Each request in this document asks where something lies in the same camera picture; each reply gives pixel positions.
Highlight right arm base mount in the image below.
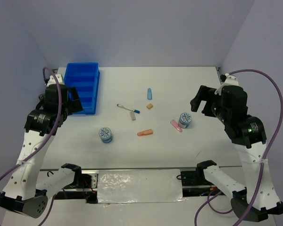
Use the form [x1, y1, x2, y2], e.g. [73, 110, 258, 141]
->
[176, 160, 216, 186]

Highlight grey eraser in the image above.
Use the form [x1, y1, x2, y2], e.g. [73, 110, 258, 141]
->
[130, 112, 136, 121]

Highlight light blue pen cap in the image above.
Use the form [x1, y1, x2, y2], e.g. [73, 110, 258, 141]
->
[147, 88, 152, 100]

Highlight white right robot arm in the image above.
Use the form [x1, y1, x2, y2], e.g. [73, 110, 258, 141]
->
[190, 73, 283, 225]

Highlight silver foil tape sheet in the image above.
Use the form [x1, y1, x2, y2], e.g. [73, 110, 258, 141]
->
[97, 169, 184, 204]

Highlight blue jar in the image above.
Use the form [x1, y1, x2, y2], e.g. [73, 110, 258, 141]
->
[178, 113, 192, 129]
[99, 127, 113, 143]

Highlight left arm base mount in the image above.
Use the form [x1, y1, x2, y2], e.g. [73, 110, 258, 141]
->
[61, 163, 98, 204]

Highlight blue plastic divided bin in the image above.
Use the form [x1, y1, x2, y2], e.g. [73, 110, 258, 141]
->
[64, 63, 100, 115]

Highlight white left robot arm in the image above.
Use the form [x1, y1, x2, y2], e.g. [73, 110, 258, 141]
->
[0, 74, 83, 218]

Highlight orange pen cap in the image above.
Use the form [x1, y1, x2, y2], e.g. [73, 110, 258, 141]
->
[137, 129, 153, 137]

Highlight pink pen cap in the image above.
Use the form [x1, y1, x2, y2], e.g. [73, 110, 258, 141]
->
[170, 120, 183, 132]

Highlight tan eraser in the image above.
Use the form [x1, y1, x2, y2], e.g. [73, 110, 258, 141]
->
[146, 104, 153, 109]

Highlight white marker blue cap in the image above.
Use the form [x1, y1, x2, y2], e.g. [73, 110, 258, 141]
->
[117, 104, 140, 113]

